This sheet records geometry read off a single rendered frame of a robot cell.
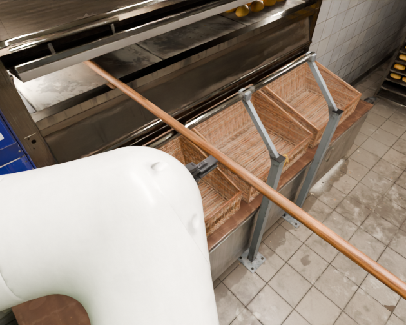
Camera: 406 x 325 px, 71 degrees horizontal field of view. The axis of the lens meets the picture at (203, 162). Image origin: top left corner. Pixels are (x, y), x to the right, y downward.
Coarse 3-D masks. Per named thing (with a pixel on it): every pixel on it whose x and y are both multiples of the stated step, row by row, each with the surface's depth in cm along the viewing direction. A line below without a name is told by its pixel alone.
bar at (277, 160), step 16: (288, 64) 130; (272, 80) 123; (320, 80) 140; (240, 96) 113; (208, 112) 105; (336, 112) 142; (256, 128) 120; (160, 144) 95; (272, 144) 120; (320, 144) 158; (272, 160) 121; (320, 160) 165; (272, 176) 127; (304, 192) 187; (256, 224) 158; (256, 240) 167; (240, 256) 190; (256, 256) 190
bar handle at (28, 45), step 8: (96, 24) 87; (104, 24) 89; (112, 24) 90; (64, 32) 83; (72, 32) 84; (80, 32) 85; (112, 32) 91; (40, 40) 79; (48, 40) 80; (56, 40) 82; (16, 48) 76; (24, 48) 78; (48, 48) 82
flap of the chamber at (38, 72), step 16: (208, 0) 125; (240, 0) 117; (160, 16) 111; (192, 16) 104; (208, 16) 109; (144, 32) 95; (160, 32) 98; (64, 48) 91; (96, 48) 86; (112, 48) 90; (48, 64) 80; (64, 64) 82
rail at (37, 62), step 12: (228, 0) 113; (180, 12) 101; (192, 12) 104; (144, 24) 94; (156, 24) 96; (108, 36) 88; (120, 36) 90; (72, 48) 82; (84, 48) 84; (36, 60) 77; (48, 60) 79
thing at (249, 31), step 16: (272, 16) 168; (288, 16) 171; (240, 32) 153; (256, 32) 159; (192, 48) 140; (208, 48) 140; (224, 48) 148; (160, 64) 129; (176, 64) 131; (128, 80) 120; (144, 80) 123; (80, 96) 111; (96, 96) 112; (112, 96) 116; (48, 112) 104; (64, 112) 106; (80, 112) 110
